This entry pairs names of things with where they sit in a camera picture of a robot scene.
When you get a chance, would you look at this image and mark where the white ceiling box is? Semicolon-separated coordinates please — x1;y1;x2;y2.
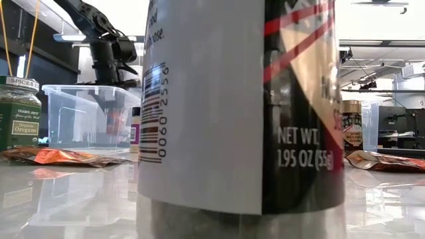
401;62;425;80

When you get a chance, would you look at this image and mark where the yellow hanging cable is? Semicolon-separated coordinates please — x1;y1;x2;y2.
0;0;41;78

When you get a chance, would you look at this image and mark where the clear plastic storage bin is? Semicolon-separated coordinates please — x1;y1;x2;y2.
360;100;380;153
41;84;142;150

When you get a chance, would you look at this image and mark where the long ceiling light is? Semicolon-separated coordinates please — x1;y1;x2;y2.
52;33;88;43

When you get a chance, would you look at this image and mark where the black metal table frame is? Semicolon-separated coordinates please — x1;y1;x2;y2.
378;147;425;156

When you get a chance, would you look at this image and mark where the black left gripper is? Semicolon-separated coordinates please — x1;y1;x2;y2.
89;35;139;116

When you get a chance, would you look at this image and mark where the gold-lid seasoning jar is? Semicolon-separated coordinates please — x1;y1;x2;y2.
341;99;365;153
135;0;348;239

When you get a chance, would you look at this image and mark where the black-lid purple-label spice jar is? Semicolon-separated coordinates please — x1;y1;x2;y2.
129;106;143;154

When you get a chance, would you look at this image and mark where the black workstation desk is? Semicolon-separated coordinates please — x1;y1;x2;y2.
378;105;425;150

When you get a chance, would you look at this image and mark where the green-lid oregano spice jar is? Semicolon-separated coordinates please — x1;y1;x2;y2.
0;74;43;152

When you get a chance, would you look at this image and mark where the orange foil spice packet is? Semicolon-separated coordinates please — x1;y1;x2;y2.
344;149;425;173
1;146;132;169

